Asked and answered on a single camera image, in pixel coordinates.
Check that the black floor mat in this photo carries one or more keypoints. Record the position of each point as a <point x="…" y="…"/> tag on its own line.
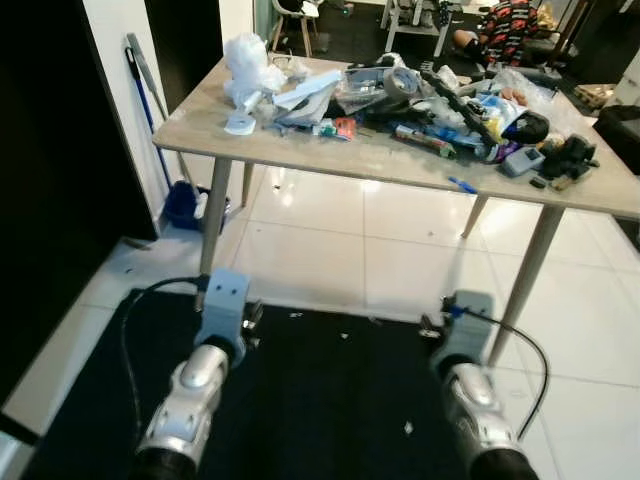
<point x="330" y="400"/>

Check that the blue dustpan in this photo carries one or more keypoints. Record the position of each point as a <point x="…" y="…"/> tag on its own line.
<point x="185" y="205"/>

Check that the blue pen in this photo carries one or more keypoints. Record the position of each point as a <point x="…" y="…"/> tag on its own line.
<point x="463" y="185"/>

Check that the light wooden table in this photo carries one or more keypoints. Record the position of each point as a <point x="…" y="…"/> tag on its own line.
<point x="380" y="160"/>

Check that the long blue packet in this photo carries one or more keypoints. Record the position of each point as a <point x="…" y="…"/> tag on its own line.
<point x="425" y="140"/>

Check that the small grey box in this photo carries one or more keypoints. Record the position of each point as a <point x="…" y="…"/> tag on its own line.
<point x="522" y="162"/>

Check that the white round lid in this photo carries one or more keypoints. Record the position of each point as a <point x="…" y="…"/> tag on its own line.
<point x="240" y="124"/>

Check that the red snack packet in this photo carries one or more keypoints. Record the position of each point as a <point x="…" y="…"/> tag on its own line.
<point x="340" y="128"/>

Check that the black mechanical part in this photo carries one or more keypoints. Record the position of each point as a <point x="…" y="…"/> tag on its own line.
<point x="570" y="158"/>

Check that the black rounded cap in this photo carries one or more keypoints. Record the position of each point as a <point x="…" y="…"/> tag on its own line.
<point x="528" y="128"/>

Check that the long black tool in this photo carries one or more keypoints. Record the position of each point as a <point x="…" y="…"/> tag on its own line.
<point x="462" y="108"/>

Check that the white flat paper box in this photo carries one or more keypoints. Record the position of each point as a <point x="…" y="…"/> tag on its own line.
<point x="310" y="92"/>

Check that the grey tape roll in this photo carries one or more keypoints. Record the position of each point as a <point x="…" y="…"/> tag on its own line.
<point x="402" y="83"/>

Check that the white crumpled plastic bag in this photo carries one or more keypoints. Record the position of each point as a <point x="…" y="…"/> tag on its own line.
<point x="250" y="68"/>

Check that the clear plastic bag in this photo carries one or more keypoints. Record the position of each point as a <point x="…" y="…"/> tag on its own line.
<point x="530" y="92"/>

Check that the tall black cabinet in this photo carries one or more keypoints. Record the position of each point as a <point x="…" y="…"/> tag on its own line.
<point x="60" y="150"/>

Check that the black bag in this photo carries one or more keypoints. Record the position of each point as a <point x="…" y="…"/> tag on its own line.
<point x="620" y="135"/>

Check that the person in red patterned clothes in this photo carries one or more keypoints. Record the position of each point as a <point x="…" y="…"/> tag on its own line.
<point x="510" y="30"/>

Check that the wooden chair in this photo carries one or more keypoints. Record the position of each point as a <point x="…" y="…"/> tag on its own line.
<point x="295" y="15"/>

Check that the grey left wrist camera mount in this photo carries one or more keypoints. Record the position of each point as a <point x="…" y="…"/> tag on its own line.
<point x="225" y="305"/>

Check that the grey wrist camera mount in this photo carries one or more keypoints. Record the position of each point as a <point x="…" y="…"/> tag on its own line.
<point x="225" y="305"/>
<point x="468" y="325"/>

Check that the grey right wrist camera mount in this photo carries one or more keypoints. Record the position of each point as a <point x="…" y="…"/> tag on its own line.
<point x="468" y="325"/>

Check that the white stool frame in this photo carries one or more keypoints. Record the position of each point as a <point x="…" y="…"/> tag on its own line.
<point x="415" y="15"/>

